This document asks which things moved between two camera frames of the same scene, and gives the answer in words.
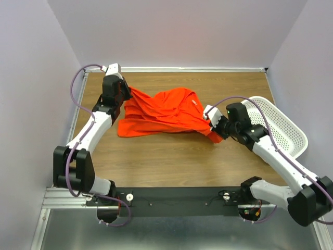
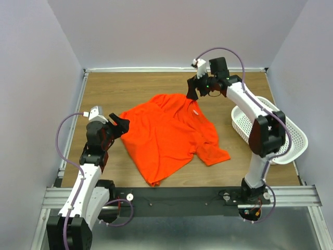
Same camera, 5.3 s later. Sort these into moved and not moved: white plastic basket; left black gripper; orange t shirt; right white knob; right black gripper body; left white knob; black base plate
Moved: left black gripper; right black gripper body; orange t shirt
Not moved: white plastic basket; left white knob; black base plate; right white knob
